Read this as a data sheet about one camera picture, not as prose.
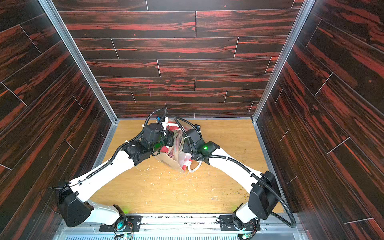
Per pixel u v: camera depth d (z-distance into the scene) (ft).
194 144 1.92
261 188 1.35
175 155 2.96
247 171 1.47
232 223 2.17
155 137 1.88
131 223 2.37
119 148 1.72
